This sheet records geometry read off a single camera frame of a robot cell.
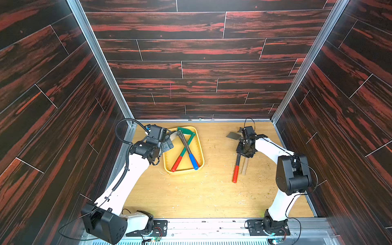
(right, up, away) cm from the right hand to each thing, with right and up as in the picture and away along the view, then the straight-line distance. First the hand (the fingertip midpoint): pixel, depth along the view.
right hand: (242, 151), depth 98 cm
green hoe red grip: (-39, +13, +8) cm, 41 cm away
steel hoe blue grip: (-47, +10, +11) cm, 49 cm away
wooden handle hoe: (0, -9, -4) cm, 10 cm away
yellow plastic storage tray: (-37, -9, -4) cm, 38 cm away
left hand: (-48, +6, -18) cm, 51 cm away
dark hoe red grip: (-1, +10, +11) cm, 15 cm away
